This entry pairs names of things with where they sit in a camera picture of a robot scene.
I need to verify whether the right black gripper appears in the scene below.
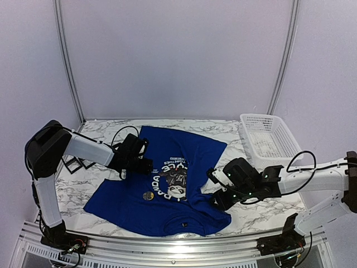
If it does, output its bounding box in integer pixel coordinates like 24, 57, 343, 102
209, 183, 255, 211

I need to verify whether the round button badge brooch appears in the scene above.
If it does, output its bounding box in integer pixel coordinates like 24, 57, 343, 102
142, 192, 155, 201

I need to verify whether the blue printed t-shirt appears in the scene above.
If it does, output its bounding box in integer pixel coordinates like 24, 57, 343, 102
84, 126, 231, 237

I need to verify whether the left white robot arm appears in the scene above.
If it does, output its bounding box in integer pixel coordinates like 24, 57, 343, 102
24, 119, 153, 248

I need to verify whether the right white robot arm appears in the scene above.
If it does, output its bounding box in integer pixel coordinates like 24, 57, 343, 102
206, 151, 356, 250

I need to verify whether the black brooch display box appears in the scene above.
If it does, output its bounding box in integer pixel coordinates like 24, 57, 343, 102
78, 158, 95, 170

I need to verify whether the white plastic basket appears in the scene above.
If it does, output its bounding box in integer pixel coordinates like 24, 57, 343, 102
239, 113, 301, 169

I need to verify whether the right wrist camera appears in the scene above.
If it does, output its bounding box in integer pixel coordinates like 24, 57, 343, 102
206, 167, 226, 187

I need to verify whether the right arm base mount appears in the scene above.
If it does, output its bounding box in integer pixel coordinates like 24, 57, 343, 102
257, 234, 306, 256

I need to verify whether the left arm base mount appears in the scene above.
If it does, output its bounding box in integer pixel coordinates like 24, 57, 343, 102
41, 228, 89, 254

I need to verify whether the aluminium front rail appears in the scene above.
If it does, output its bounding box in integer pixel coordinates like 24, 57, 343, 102
10, 222, 334, 267

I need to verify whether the right aluminium corner post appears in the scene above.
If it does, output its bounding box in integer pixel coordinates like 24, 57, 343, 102
267, 0, 301, 115

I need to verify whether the aluminium corner post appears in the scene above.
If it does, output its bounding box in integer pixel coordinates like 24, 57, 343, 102
267, 0, 301, 115
52, 0, 86, 125

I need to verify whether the left aluminium corner post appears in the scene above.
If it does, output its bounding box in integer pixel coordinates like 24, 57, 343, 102
52, 0, 86, 125

